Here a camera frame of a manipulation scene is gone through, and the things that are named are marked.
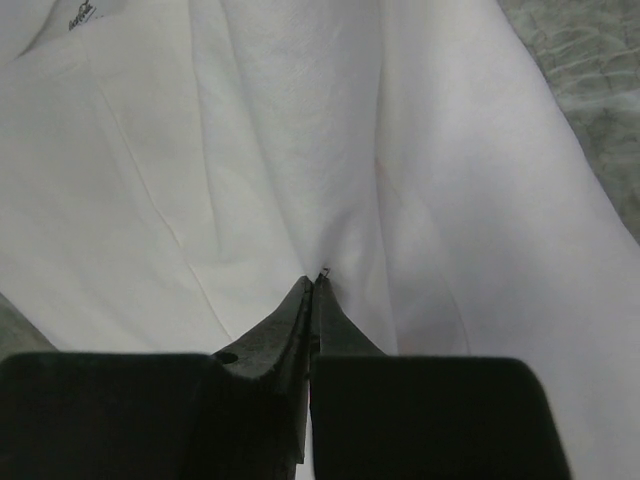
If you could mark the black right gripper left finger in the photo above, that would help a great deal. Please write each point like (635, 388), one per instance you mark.
(239, 413)

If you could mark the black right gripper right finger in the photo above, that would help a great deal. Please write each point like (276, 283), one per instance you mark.
(378, 416)

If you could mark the white t shirt red print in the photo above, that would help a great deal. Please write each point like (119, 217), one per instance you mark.
(170, 168)

